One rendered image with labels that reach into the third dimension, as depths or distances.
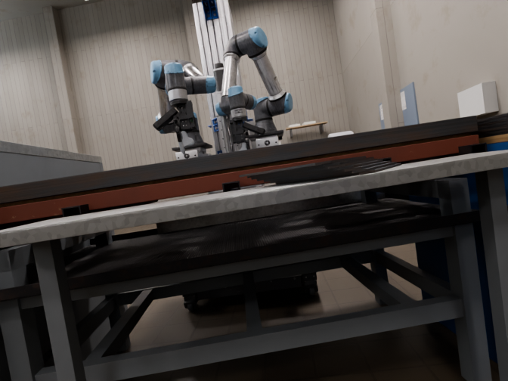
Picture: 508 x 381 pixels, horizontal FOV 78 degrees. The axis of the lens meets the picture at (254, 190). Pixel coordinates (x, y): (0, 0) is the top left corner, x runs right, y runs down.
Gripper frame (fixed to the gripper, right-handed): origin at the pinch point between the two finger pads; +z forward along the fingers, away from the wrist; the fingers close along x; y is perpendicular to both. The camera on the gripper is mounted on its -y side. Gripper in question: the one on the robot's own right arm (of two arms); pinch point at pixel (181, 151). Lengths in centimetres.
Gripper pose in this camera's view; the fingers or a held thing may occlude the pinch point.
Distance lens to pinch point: 133.3
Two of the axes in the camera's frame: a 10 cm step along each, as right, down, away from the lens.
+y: 9.9, -1.6, 0.7
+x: -0.7, -0.2, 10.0
